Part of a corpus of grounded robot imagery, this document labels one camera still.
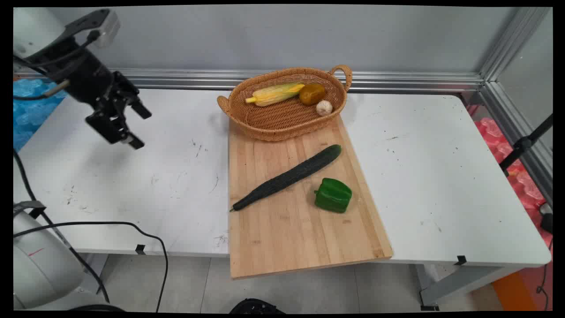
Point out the black round object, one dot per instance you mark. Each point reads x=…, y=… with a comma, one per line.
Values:
x=256, y=306

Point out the aluminium frame post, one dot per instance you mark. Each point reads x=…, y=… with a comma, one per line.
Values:
x=514, y=88

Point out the dark green cucumber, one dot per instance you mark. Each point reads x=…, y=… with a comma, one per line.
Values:
x=287, y=176

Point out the orange floor tape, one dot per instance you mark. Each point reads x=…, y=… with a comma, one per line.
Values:
x=514, y=293

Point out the white garlic bulb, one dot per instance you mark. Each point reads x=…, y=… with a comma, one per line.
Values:
x=324, y=107

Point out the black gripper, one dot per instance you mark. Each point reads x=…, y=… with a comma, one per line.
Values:
x=86, y=73

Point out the black table edge clip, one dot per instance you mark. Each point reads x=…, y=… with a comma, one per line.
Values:
x=140, y=249
x=461, y=260

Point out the grey table leg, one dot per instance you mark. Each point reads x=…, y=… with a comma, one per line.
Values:
x=463, y=282
x=92, y=269

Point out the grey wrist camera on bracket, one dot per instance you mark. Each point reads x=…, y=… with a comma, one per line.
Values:
x=106, y=28

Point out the orange brown round fruit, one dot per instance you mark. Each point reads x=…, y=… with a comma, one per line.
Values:
x=311, y=94

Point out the aluminium frame rail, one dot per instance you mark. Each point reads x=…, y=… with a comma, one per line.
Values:
x=397, y=81

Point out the green bell pepper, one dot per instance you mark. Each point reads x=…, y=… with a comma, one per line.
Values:
x=333, y=195

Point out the black tripod stand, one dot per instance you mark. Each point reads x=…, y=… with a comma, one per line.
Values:
x=523, y=143

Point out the red foam mat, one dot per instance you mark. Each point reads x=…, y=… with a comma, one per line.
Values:
x=525, y=185

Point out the woven wicker basket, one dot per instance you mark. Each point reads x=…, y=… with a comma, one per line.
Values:
x=287, y=117

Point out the wooden cutting board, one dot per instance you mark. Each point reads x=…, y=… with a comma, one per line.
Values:
x=291, y=221

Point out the black power adapter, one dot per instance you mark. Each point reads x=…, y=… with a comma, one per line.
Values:
x=547, y=221

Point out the yellow corn cob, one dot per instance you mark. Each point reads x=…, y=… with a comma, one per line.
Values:
x=276, y=93

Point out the blue foam mat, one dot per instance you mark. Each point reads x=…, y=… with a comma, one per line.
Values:
x=31, y=110

